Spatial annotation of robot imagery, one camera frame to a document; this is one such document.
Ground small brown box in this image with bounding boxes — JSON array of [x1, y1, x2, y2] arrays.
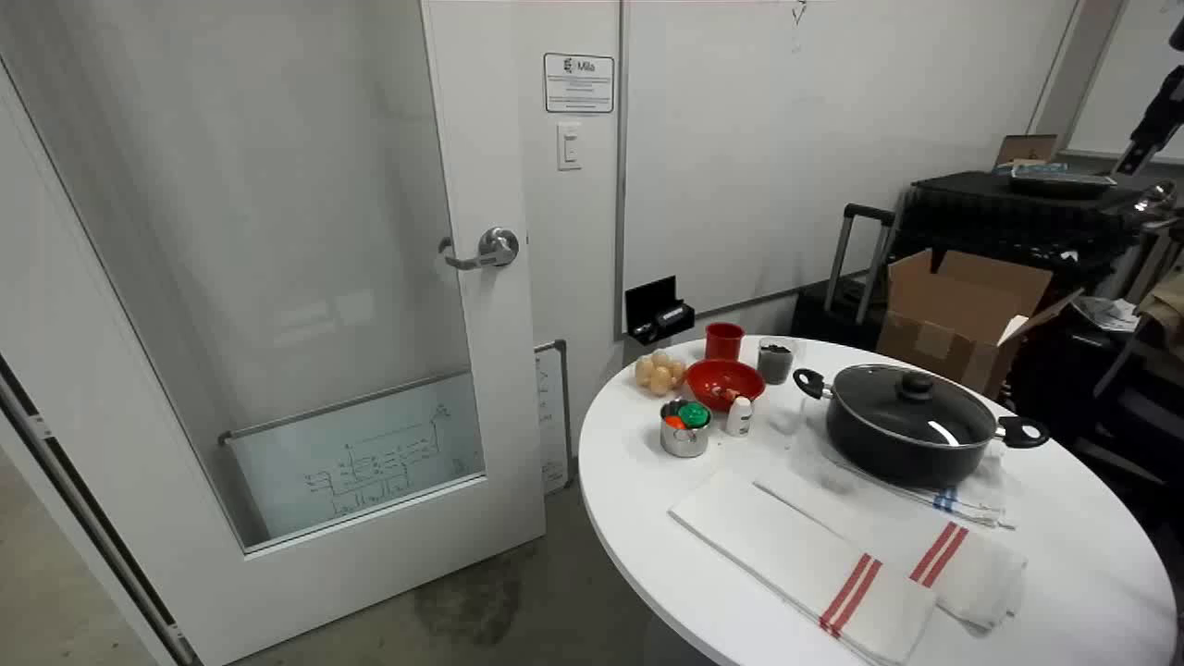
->
[[996, 130, 1065, 172]]

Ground open cardboard box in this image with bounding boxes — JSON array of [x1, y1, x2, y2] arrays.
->
[[874, 249, 1081, 400]]

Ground black suitcase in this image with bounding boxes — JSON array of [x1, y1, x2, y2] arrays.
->
[[787, 199, 899, 350]]

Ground white door with glass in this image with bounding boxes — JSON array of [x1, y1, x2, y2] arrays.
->
[[0, 0, 546, 666]]

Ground white light switch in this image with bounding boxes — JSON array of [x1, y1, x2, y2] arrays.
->
[[550, 118, 584, 172]]

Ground white red-striped towel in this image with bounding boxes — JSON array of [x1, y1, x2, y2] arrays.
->
[[665, 466, 940, 666], [751, 473, 1032, 637]]

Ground white blue-striped towel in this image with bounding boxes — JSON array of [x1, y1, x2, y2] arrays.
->
[[916, 473, 1022, 536]]

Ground red bowl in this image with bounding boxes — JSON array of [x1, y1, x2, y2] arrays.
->
[[681, 360, 771, 415]]

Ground black cooking pot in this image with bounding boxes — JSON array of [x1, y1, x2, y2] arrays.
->
[[790, 360, 1051, 492]]

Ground glass pot lid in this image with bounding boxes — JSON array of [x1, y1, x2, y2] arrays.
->
[[825, 363, 999, 451]]

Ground red cup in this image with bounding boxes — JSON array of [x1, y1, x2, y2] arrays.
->
[[703, 318, 748, 366]]

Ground white wall sign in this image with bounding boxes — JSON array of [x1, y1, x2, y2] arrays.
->
[[540, 46, 618, 118]]

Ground steel tin with colourful items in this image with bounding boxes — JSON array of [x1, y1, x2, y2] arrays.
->
[[657, 395, 715, 462]]

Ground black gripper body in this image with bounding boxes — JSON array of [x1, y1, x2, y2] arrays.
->
[[1115, 61, 1184, 178]]

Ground pale bread rolls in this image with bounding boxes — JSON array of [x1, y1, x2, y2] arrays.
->
[[631, 350, 691, 400]]

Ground silver door lever handle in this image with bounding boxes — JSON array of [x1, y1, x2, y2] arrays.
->
[[435, 226, 523, 275]]

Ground white salt shaker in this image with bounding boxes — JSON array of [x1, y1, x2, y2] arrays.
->
[[723, 393, 757, 435]]

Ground black covered side table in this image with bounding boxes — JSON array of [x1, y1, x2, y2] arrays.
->
[[888, 165, 1152, 275]]

